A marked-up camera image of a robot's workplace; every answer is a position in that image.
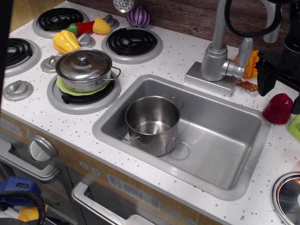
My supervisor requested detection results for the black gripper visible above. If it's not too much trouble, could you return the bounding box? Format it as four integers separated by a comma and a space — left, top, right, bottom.
255, 49, 300, 115

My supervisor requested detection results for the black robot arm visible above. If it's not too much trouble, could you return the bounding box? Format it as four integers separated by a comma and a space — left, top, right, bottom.
255, 0, 300, 96

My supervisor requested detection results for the silver toy sink basin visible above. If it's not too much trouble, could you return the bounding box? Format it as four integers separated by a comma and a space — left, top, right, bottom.
92, 75, 271, 200

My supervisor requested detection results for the open steel pot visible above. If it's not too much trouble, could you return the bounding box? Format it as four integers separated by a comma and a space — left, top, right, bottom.
118, 96, 184, 157

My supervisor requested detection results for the lidded steel pot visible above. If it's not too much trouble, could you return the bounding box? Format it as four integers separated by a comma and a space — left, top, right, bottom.
55, 49, 121, 93

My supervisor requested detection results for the orange toy spatula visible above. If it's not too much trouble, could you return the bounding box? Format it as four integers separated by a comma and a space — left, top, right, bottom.
238, 79, 258, 92

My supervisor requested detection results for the green toy item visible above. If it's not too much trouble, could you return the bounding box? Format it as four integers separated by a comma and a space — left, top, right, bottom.
288, 115, 300, 141

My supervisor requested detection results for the orange toy pumpkin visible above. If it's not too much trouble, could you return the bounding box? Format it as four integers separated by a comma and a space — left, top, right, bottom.
244, 49, 259, 78

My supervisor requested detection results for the silver toy faucet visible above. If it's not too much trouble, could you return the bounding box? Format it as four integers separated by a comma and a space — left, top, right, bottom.
184, 0, 283, 98

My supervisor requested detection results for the steel lid at right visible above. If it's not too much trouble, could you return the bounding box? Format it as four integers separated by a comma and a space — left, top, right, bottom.
272, 172, 300, 225

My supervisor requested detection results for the black burner back right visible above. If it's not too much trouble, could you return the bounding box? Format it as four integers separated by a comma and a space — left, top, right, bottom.
101, 28, 163, 65

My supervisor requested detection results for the black burner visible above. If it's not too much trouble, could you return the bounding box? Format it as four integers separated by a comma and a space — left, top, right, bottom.
101, 28, 163, 65
47, 76, 121, 115
32, 7, 90, 39
4, 38, 41, 78

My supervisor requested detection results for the purple toy onion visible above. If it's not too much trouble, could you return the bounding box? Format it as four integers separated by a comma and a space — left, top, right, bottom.
127, 6, 150, 28

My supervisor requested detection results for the perforated steel ladle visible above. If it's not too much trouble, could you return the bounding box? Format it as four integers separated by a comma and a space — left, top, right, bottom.
113, 0, 135, 13

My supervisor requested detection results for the silver stove knob back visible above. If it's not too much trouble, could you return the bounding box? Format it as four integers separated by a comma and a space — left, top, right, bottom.
103, 14, 120, 30

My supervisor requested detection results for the silver stove knob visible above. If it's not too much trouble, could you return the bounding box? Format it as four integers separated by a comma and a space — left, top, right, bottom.
2, 80, 34, 101
103, 14, 120, 30
77, 33, 96, 48
40, 55, 62, 73

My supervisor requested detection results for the black burner front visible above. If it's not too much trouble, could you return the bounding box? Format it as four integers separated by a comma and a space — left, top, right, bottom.
47, 76, 121, 115

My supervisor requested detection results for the yellow toy corn piece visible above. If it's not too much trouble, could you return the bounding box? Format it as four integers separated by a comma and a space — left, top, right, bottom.
92, 17, 112, 35

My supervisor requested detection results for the silver stove knob centre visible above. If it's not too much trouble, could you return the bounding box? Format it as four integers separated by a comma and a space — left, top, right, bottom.
77, 33, 96, 48

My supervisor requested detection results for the red toy chili pepper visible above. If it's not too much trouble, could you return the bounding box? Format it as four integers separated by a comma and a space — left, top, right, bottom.
67, 21, 94, 36

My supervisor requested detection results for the green round mat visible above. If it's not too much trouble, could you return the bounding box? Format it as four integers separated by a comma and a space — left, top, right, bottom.
56, 72, 113, 97

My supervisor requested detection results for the yellow toy bell pepper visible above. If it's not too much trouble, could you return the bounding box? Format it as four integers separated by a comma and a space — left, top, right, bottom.
53, 30, 81, 54

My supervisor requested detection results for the silver stove knob middle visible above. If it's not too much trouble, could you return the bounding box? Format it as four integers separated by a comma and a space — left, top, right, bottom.
40, 55, 62, 73

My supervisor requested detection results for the black burner back left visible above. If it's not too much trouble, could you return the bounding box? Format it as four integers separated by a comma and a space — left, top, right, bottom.
32, 7, 90, 39

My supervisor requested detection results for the silver oven dial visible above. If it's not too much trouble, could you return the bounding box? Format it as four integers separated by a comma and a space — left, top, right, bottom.
28, 135, 58, 162

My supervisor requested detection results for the black burner far left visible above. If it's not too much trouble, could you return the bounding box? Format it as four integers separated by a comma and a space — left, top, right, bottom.
4, 38, 41, 78

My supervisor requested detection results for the silver stove knob front left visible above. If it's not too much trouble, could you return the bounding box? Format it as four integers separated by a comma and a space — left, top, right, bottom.
2, 80, 34, 101

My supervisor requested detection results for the yellow cloth bottom left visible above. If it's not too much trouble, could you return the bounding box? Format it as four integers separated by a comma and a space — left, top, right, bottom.
17, 206, 39, 222

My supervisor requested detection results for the blue clamp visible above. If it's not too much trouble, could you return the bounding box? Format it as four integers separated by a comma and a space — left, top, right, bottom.
0, 176, 43, 209

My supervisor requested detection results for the silver dishwasher door handle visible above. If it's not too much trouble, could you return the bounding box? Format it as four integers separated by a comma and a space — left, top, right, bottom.
72, 181, 159, 225

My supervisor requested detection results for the silver oven door handle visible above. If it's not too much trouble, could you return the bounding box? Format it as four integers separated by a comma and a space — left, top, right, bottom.
0, 138, 60, 184

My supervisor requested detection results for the black cable bottom left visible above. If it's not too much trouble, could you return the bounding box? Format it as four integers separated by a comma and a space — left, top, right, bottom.
0, 190, 46, 225

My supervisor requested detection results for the black foreground post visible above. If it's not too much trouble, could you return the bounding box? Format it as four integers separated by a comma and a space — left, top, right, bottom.
0, 0, 14, 99

